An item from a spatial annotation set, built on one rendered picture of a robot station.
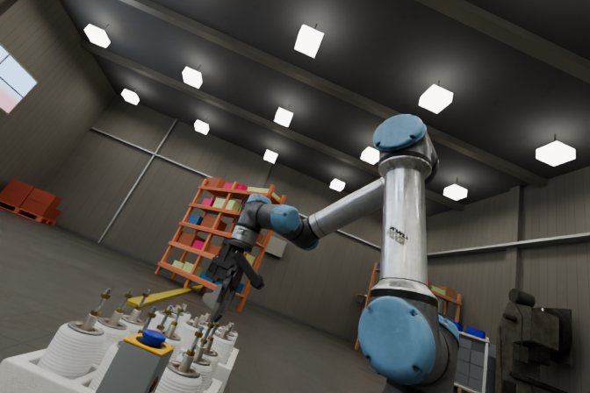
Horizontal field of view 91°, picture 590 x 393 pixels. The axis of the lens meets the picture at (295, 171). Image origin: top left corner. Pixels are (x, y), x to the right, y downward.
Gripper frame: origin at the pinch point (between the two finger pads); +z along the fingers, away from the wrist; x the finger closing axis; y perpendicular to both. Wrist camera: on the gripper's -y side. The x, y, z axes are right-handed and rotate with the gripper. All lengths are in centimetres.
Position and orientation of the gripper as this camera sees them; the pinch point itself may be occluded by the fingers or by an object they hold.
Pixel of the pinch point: (218, 317)
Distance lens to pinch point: 89.6
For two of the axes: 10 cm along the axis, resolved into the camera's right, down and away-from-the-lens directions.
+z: -3.4, 8.6, -3.9
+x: -1.0, -4.4, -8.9
